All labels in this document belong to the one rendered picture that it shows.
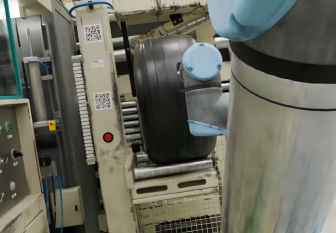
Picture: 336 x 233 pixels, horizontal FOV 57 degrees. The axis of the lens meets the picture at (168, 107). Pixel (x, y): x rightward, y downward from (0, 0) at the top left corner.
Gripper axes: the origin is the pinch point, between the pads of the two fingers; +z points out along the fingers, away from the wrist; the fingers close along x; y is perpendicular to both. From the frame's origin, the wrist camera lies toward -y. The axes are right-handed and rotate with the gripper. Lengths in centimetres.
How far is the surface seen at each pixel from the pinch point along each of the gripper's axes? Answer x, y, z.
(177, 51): 0.1, 17.0, 13.2
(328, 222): -116, -105, 145
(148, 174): 18.3, -29.9, 24.6
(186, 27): -13, 42, 63
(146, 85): 13.9, 5.0, 9.3
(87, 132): 42, -9, 31
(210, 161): -8.3, -28.4, 24.4
